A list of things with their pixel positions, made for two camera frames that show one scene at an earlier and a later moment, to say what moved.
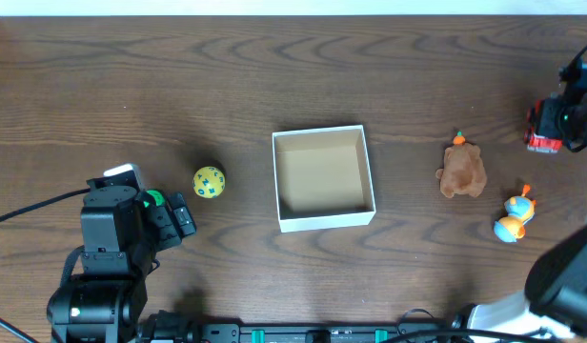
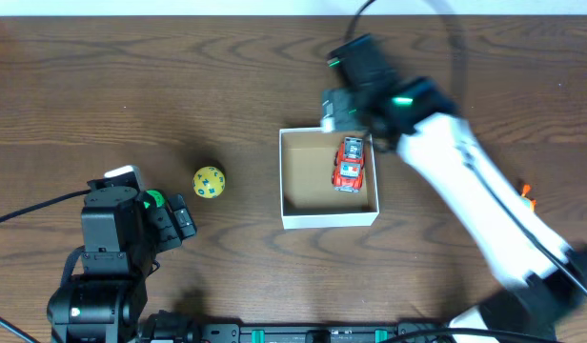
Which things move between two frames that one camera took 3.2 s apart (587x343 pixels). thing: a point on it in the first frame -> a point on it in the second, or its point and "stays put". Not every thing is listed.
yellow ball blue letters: x=209 y=182 stays put
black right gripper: x=550 y=112 -> x=335 y=111
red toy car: x=533 y=139 -> x=349 y=164
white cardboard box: x=323 y=178 stays put
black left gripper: x=167 y=221 stays put
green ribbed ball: x=159 y=199 stays put
